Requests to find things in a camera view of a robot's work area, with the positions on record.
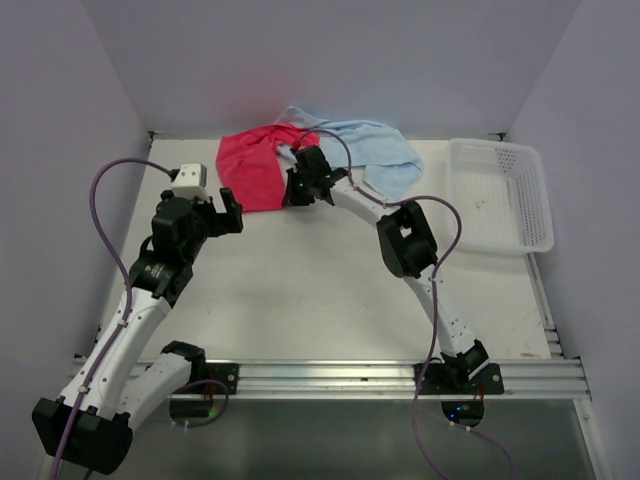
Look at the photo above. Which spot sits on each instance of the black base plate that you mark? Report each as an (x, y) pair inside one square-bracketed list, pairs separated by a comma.
[(226, 373), (490, 380)]

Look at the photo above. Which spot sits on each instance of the red towel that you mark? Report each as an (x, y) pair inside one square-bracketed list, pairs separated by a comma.
[(247, 163)]

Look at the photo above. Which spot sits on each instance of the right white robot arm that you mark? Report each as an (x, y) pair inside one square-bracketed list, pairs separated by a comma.
[(409, 251)]

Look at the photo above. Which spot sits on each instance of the aluminium mounting rail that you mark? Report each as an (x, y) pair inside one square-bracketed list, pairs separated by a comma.
[(554, 379)]

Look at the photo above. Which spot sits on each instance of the white plastic basket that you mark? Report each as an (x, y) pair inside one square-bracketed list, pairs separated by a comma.
[(498, 189)]

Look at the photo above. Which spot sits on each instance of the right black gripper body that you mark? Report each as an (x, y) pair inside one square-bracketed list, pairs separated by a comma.
[(307, 196)]

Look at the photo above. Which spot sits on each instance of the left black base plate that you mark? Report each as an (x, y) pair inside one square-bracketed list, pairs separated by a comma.
[(226, 373)]

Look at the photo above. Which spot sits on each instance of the light blue towel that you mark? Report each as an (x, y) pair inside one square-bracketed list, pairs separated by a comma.
[(390, 165)]

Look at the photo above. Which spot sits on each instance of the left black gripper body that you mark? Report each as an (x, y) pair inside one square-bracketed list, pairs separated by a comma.
[(205, 227)]

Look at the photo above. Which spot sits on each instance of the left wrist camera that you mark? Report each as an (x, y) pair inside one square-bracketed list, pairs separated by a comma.
[(189, 181)]

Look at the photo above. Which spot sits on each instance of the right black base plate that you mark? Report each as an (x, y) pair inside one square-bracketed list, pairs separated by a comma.
[(490, 380)]

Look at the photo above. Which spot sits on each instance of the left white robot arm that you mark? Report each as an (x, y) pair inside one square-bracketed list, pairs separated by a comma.
[(93, 420)]

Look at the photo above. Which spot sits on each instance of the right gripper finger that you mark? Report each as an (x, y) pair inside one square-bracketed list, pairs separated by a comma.
[(291, 195), (326, 195)]

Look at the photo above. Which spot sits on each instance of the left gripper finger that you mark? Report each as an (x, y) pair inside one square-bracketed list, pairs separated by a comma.
[(231, 219), (209, 211)]

